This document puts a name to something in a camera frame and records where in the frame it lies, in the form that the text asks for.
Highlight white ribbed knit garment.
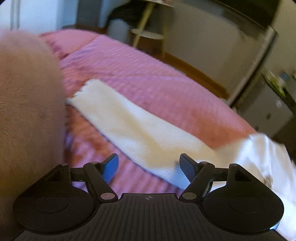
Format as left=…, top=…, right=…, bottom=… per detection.
left=67, top=79, right=264, bottom=189

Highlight white crumpled cloth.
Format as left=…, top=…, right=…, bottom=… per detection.
left=216, top=133, right=295, bottom=240

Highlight grey small cabinet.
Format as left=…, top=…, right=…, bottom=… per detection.
left=236, top=74, right=295, bottom=138

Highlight beige plush pillow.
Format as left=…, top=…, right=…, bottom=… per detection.
left=1, top=30, right=66, bottom=240

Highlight pink ribbed plush blanket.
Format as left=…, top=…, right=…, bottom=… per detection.
left=41, top=30, right=255, bottom=195

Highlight round wooden side table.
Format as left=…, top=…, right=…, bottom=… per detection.
left=131, top=1, right=175, bottom=54

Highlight white standing floor lamp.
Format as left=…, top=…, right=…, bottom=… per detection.
left=226, top=26, right=278, bottom=107

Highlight black wall television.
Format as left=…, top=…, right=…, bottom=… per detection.
left=211, top=0, right=280, bottom=29

